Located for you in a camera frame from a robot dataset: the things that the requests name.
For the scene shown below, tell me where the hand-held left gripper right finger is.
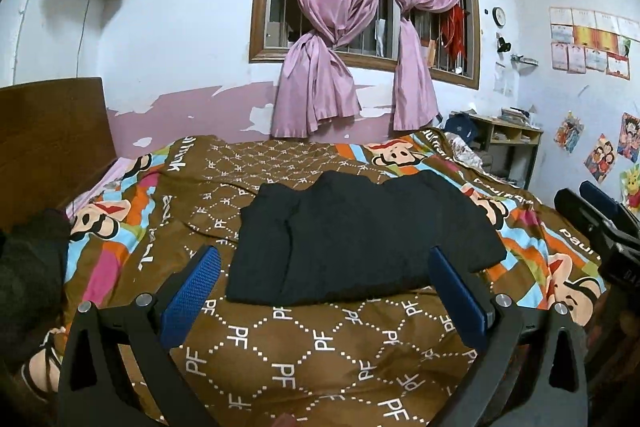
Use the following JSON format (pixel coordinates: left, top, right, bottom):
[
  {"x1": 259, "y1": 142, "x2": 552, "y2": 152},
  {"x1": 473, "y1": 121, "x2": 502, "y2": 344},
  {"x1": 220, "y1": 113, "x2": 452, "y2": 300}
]
[{"x1": 427, "y1": 246, "x2": 590, "y2": 427}]

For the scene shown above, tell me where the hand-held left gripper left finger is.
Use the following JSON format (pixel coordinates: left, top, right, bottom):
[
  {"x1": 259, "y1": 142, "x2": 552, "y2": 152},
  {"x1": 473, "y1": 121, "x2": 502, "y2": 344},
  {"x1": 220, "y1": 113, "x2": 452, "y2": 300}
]
[{"x1": 56, "y1": 245, "x2": 223, "y2": 427}]

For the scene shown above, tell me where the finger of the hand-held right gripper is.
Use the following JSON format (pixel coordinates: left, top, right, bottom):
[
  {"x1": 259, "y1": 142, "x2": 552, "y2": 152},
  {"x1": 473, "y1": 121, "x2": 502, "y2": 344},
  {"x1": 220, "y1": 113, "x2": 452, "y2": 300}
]
[
  {"x1": 579, "y1": 180, "x2": 640, "y2": 234},
  {"x1": 554, "y1": 188, "x2": 619, "y2": 236}
]

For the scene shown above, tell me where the dark puffer jacket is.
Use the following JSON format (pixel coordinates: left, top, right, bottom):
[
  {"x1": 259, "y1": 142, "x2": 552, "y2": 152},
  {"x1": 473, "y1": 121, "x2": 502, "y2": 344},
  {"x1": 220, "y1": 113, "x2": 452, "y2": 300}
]
[{"x1": 225, "y1": 169, "x2": 507, "y2": 307}]

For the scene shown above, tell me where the wooden desk with clutter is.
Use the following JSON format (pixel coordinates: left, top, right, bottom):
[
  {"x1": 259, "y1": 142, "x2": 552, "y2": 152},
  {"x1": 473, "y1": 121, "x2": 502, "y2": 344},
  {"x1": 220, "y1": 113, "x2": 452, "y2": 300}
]
[{"x1": 450, "y1": 109, "x2": 545, "y2": 192}]

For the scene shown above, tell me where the floral cloth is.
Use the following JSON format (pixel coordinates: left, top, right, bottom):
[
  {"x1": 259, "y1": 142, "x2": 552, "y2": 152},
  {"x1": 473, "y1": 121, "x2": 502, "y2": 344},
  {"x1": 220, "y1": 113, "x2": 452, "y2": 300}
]
[{"x1": 445, "y1": 132, "x2": 493, "y2": 172}]

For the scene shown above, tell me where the printed brown blanket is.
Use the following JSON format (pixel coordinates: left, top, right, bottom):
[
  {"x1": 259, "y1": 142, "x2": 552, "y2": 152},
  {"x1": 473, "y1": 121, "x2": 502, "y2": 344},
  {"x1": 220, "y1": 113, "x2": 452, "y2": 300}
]
[{"x1": 20, "y1": 127, "x2": 611, "y2": 427}]

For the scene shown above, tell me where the dark blue cap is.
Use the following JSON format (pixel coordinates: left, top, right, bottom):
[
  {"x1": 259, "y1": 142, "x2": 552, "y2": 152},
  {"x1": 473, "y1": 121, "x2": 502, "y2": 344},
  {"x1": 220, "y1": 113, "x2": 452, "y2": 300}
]
[{"x1": 444, "y1": 114, "x2": 476, "y2": 144}]

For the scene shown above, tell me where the dark garment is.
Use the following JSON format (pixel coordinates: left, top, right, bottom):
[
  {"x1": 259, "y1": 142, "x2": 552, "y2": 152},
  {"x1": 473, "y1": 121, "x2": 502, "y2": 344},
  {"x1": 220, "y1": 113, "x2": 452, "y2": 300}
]
[{"x1": 0, "y1": 207, "x2": 72, "y2": 363}]

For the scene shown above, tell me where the wooden headboard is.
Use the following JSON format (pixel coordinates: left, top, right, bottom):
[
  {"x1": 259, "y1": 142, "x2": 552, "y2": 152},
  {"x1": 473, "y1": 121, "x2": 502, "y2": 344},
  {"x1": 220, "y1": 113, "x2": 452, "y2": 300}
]
[{"x1": 0, "y1": 77, "x2": 118, "y2": 233}]

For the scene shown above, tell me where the red hanging ornament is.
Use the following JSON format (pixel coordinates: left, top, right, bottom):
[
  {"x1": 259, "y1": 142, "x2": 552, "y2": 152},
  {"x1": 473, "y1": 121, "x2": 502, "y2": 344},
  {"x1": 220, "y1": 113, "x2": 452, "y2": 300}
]
[{"x1": 446, "y1": 4, "x2": 471, "y2": 68}]

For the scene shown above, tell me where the pink curtain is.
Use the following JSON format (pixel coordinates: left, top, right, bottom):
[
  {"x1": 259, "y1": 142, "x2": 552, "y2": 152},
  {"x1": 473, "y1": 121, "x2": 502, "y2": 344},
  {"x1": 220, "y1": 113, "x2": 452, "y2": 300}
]
[
  {"x1": 391, "y1": 0, "x2": 475, "y2": 132},
  {"x1": 270, "y1": 0, "x2": 396, "y2": 138}
]

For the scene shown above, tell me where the cartoon wall poster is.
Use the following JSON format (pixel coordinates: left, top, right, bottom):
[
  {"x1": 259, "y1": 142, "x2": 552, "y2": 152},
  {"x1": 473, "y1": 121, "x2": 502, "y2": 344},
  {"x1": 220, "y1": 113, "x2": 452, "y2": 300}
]
[
  {"x1": 554, "y1": 109, "x2": 585, "y2": 154},
  {"x1": 620, "y1": 164, "x2": 640, "y2": 212},
  {"x1": 617, "y1": 112, "x2": 640, "y2": 164},
  {"x1": 584, "y1": 134, "x2": 618, "y2": 184}
]

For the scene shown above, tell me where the white wall paper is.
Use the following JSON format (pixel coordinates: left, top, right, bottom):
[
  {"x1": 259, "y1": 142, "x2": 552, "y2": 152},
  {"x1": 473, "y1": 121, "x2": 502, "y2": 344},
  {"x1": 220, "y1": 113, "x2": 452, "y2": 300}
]
[{"x1": 494, "y1": 62, "x2": 518, "y2": 96}]

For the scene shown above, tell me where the group of wall certificates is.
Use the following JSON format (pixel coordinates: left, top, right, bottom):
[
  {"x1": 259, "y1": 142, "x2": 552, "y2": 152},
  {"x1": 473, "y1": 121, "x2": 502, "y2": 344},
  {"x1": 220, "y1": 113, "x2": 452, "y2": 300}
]
[{"x1": 549, "y1": 6, "x2": 640, "y2": 81}]

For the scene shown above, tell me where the thin wall cable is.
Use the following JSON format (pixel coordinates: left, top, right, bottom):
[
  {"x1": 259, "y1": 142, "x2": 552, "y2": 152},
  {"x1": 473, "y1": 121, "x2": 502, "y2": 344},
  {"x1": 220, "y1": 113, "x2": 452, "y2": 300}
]
[{"x1": 75, "y1": 0, "x2": 94, "y2": 78}]

